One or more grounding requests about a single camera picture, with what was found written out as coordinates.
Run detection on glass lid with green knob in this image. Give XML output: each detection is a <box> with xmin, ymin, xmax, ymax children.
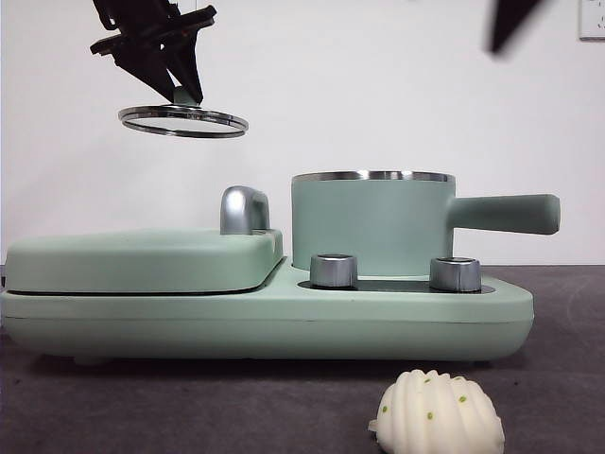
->
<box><xmin>117</xmin><ymin>87</ymin><xmax>250</xmax><ymax>140</ymax></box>

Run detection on ridged white bun green dots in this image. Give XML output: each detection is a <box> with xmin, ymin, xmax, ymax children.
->
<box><xmin>368</xmin><ymin>368</ymin><xmax>506</xmax><ymax>454</ymax></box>

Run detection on mint green griddle cover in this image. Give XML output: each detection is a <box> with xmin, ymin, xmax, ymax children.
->
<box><xmin>4</xmin><ymin>228</ymin><xmax>285</xmax><ymax>294</ymax></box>

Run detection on silver control knob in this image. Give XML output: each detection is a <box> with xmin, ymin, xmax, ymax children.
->
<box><xmin>309</xmin><ymin>253</ymin><xmax>359</xmax><ymax>289</ymax></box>
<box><xmin>428</xmin><ymin>256</ymin><xmax>483</xmax><ymax>292</ymax></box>

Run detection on mint green breakfast machine base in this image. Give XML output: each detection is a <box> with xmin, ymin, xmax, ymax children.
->
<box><xmin>0</xmin><ymin>254</ymin><xmax>536</xmax><ymax>368</ymax></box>

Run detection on white wall socket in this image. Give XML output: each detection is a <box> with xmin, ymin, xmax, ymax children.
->
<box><xmin>579</xmin><ymin>0</ymin><xmax>605</xmax><ymax>41</ymax></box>

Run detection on silver griddle cover handle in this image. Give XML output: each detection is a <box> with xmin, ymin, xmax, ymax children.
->
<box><xmin>219</xmin><ymin>185</ymin><xmax>272</xmax><ymax>236</ymax></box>

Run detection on mint green pot with handle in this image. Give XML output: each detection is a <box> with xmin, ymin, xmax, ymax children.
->
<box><xmin>290</xmin><ymin>168</ymin><xmax>562</xmax><ymax>278</ymax></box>

